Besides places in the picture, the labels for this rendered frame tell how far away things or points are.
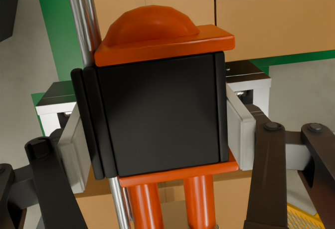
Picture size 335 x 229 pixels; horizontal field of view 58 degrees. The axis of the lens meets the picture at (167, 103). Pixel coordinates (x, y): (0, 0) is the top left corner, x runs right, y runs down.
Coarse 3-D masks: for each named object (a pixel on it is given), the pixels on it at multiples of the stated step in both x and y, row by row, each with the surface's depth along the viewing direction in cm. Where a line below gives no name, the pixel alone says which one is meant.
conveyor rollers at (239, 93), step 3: (243, 90) 98; (246, 90) 98; (237, 93) 98; (240, 93) 98; (243, 93) 98; (237, 96) 99; (240, 96) 99; (243, 96) 100; (69, 111) 95; (66, 114) 95; (69, 114) 95; (66, 117) 96
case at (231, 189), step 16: (224, 176) 63; (240, 176) 62; (96, 192) 61; (160, 192) 61; (176, 192) 61; (224, 192) 63; (240, 192) 63; (80, 208) 61; (96, 208) 61; (112, 208) 61; (224, 208) 64; (240, 208) 65; (96, 224) 63; (112, 224) 63; (224, 224) 66; (240, 224) 66
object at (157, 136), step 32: (224, 32) 16; (96, 64) 16; (128, 64) 16; (160, 64) 16; (192, 64) 16; (224, 64) 16; (128, 96) 16; (160, 96) 16; (192, 96) 17; (224, 96) 17; (128, 128) 17; (160, 128) 17; (192, 128) 17; (224, 128) 17; (128, 160) 18; (160, 160) 18; (192, 160) 18; (224, 160) 18
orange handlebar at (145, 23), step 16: (128, 16) 17; (144, 16) 16; (160, 16) 16; (176, 16) 17; (112, 32) 17; (128, 32) 16; (144, 32) 16; (160, 32) 17; (176, 32) 17; (192, 32) 17; (208, 176) 21; (128, 192) 21; (144, 192) 20; (192, 192) 21; (208, 192) 21; (144, 208) 21; (160, 208) 22; (192, 208) 21; (208, 208) 21; (144, 224) 21; (160, 224) 22; (192, 224) 22; (208, 224) 22
